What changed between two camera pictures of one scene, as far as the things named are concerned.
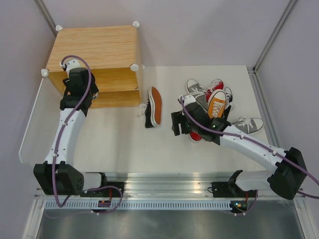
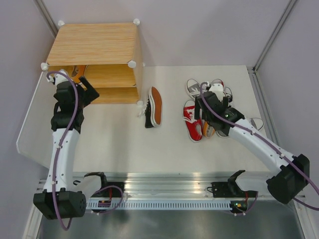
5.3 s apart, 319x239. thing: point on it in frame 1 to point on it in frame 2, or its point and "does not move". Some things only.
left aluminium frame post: (46, 16) does not move
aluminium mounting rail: (168, 188) does not move
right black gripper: (178, 117) to (197, 109)
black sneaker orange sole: (152, 110) does not move
